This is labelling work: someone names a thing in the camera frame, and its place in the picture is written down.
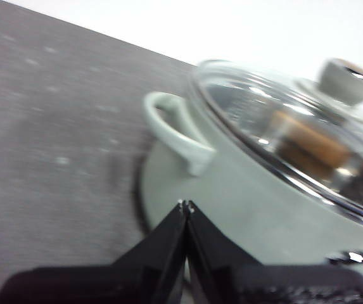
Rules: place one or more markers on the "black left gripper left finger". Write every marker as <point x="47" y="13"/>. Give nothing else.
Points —
<point x="130" y="278"/>

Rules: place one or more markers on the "glass lid with green knob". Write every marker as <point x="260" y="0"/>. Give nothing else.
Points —
<point x="247" y="104"/>

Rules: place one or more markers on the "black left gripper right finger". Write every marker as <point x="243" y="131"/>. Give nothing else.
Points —
<point x="232" y="278"/>

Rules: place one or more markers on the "pale green electric steamer pot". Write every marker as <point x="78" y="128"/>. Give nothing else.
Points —
<point x="247" y="202"/>

